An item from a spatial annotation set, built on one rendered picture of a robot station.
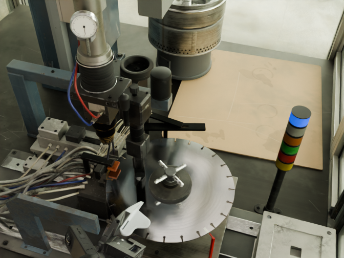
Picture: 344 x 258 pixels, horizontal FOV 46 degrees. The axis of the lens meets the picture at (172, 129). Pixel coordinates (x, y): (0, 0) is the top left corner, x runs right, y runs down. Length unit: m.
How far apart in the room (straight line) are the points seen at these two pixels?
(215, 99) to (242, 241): 0.62
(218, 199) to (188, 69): 0.74
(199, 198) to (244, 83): 0.77
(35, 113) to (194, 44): 0.62
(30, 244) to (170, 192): 0.43
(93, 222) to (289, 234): 0.48
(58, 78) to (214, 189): 0.56
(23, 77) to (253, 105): 0.84
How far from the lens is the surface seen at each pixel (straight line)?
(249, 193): 1.30
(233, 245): 1.19
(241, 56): 1.83
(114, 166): 1.06
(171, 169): 1.00
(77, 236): 0.81
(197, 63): 1.63
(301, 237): 1.07
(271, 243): 1.04
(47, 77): 1.26
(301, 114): 0.97
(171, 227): 0.97
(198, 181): 1.05
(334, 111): 1.60
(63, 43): 1.51
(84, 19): 0.73
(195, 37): 1.50
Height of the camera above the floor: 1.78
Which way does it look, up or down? 45 degrees down
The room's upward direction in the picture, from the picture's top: 1 degrees clockwise
